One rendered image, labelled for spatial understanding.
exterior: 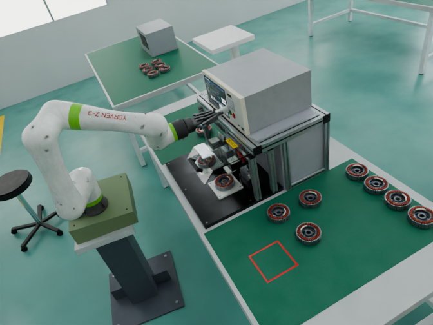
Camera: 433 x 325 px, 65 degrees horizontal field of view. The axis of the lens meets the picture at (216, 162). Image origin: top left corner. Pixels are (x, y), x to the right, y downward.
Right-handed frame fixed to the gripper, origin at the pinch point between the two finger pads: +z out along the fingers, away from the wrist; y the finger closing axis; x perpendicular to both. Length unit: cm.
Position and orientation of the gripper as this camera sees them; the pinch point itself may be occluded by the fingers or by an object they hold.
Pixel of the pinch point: (221, 111)
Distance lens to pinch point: 170.4
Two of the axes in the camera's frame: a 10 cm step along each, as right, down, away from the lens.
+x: -1.9, -7.7, -6.1
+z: 8.8, -4.1, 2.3
